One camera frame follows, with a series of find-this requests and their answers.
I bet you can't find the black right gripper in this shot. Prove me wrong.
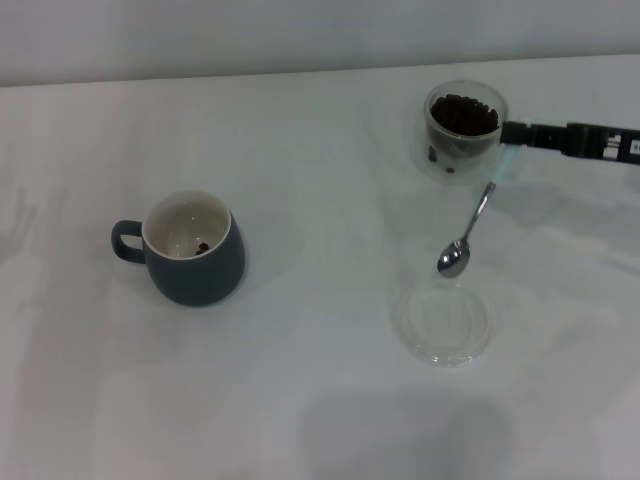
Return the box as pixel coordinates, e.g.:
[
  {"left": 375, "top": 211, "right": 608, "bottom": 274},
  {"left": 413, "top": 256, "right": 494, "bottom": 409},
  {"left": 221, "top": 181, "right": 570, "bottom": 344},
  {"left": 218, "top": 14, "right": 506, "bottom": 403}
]
[{"left": 499, "top": 120, "right": 640, "bottom": 166}]

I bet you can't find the blue-handled metal spoon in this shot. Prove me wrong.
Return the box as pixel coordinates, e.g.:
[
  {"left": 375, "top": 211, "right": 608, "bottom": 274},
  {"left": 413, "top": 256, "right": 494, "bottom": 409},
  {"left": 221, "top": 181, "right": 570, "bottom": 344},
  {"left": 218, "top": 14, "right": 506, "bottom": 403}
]
[{"left": 436, "top": 144, "right": 525, "bottom": 279}]

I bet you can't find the dark blue ceramic mug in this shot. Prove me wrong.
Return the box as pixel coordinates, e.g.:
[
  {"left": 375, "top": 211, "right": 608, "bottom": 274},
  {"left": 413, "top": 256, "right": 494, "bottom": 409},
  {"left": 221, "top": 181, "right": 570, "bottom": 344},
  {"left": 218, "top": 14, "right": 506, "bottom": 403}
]
[{"left": 110, "top": 189, "right": 248, "bottom": 309}]

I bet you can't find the double-walled glass cup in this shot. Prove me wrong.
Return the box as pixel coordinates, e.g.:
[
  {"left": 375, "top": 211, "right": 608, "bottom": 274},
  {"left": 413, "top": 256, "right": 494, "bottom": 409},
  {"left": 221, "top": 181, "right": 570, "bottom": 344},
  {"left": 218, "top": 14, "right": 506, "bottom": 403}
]
[{"left": 409, "top": 78, "right": 526, "bottom": 188}]

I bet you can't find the coffee beans pile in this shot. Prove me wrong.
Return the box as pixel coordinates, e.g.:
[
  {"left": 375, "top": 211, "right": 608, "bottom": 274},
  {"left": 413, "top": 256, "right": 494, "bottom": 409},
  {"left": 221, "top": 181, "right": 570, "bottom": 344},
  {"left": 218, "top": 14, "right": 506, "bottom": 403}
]
[{"left": 429, "top": 93, "right": 500, "bottom": 138}]

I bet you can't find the clear glass saucer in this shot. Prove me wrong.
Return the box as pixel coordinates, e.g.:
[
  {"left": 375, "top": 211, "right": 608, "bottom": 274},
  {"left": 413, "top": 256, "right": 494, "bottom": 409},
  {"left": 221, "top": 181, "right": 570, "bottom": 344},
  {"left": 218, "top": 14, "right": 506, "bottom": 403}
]
[{"left": 390, "top": 281, "right": 501, "bottom": 369}]

